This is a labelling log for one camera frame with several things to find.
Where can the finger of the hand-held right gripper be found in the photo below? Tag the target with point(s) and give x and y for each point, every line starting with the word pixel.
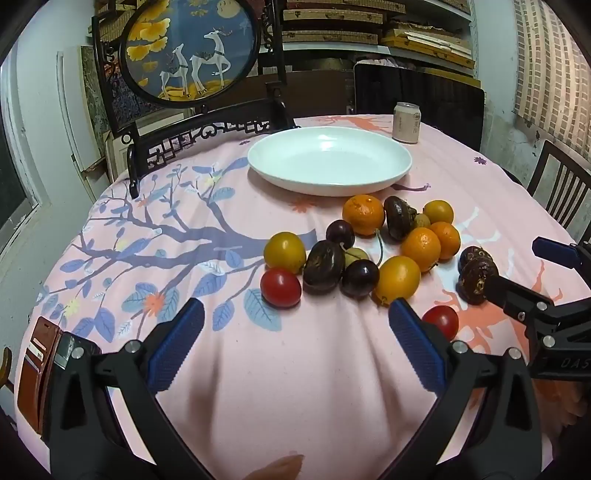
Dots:
pixel 554 251
pixel 508 295

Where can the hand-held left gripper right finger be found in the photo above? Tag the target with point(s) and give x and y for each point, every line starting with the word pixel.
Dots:
pixel 415 346

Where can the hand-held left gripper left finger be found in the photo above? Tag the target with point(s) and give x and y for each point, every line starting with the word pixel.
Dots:
pixel 178 346

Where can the dark passion fruit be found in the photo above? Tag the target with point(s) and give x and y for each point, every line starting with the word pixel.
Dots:
pixel 323 266
pixel 399 217
pixel 475 282

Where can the red tomato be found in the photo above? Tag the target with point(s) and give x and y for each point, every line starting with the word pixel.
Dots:
pixel 280 287
pixel 440 321

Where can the dark grapes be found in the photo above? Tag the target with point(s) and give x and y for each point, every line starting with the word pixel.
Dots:
pixel 468 254

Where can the small orange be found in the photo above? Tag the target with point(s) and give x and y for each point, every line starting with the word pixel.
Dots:
pixel 450 240
pixel 420 249

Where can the large orange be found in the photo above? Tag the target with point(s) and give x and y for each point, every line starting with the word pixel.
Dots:
pixel 363 214

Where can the white plate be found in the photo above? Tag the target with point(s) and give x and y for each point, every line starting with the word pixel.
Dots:
pixel 323 159

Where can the person's left hand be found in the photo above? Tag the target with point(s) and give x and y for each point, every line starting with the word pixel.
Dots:
pixel 277 467

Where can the dark wooden chair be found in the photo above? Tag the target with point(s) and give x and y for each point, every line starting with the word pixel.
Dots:
pixel 558 175

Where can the dark plum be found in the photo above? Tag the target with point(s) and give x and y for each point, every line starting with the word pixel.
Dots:
pixel 360 278
pixel 340 233

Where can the small green fruit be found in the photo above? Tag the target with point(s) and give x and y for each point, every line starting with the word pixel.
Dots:
pixel 356 256
pixel 421 221

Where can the beige beverage can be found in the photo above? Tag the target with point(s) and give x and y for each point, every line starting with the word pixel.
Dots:
pixel 406 122

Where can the black chair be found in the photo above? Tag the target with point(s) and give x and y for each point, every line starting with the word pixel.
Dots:
pixel 415 87

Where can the window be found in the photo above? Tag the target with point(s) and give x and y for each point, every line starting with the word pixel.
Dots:
pixel 9 184

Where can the leaning framed pictures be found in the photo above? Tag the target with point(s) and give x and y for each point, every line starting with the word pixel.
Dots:
pixel 90 92

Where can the round deer picture screen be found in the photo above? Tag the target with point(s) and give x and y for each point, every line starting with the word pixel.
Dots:
pixel 189 50

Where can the shelf with flat boxes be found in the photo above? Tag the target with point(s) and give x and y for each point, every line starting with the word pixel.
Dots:
pixel 332 18

